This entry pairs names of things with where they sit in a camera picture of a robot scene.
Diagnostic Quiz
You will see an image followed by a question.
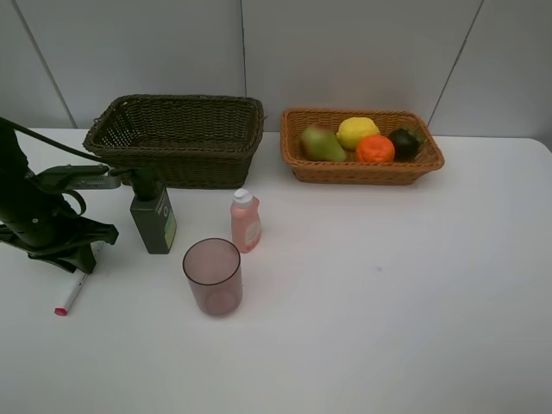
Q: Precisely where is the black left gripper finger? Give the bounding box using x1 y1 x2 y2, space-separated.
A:
28 254 76 273
64 241 100 274

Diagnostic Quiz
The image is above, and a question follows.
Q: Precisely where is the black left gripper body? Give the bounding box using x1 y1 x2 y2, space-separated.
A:
1 189 119 257

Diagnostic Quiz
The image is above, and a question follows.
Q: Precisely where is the white marker with pink caps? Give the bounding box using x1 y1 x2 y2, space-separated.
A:
53 241 104 317

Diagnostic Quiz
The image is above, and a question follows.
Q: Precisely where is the green red pear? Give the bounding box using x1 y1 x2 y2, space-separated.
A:
300 124 347 162

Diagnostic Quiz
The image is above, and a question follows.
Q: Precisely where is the yellow lemon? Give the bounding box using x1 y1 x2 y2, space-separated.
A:
336 117 380 151

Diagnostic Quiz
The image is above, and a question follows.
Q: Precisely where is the orange mandarin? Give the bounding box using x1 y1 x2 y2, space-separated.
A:
355 135 395 163

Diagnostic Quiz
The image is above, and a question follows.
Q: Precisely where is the dark purple mangosteen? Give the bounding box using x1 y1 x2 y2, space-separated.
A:
387 127 423 162

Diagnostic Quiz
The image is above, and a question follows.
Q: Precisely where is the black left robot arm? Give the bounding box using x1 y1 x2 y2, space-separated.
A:
1 118 118 273

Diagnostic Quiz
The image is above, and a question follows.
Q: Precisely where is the dark green pump bottle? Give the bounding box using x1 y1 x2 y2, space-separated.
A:
129 168 177 254

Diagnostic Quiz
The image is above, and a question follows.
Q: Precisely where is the pink translucent plastic cup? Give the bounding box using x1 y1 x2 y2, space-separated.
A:
182 238 242 317

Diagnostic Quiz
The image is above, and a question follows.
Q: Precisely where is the dark brown wicker basket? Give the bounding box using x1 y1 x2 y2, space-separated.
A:
84 95 264 189

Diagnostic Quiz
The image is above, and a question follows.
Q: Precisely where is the pink dish soap bottle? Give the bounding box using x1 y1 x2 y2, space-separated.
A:
230 188 261 254

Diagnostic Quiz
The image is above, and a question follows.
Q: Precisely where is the orange wicker basket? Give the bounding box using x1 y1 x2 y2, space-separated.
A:
280 108 444 185

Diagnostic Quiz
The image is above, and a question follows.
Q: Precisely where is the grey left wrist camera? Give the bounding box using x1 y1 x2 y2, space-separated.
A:
35 165 122 191

